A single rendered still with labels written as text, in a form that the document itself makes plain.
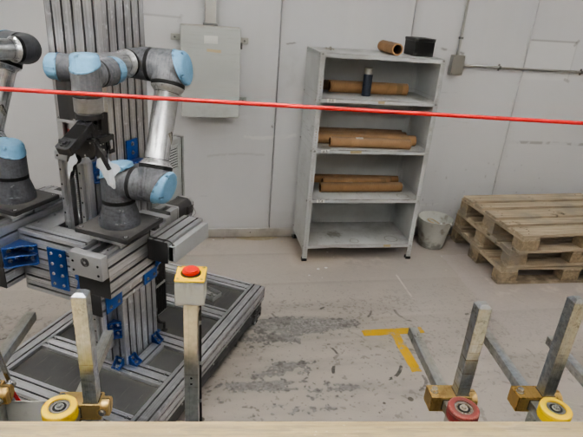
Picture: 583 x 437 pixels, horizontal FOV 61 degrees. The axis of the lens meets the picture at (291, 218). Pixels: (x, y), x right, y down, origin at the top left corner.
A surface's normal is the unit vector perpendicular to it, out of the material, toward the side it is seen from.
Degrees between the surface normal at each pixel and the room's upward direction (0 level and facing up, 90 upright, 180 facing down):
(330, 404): 0
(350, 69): 90
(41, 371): 0
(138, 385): 0
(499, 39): 90
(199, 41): 90
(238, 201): 90
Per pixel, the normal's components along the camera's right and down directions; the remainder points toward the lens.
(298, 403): 0.07, -0.91
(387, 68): 0.18, 0.40
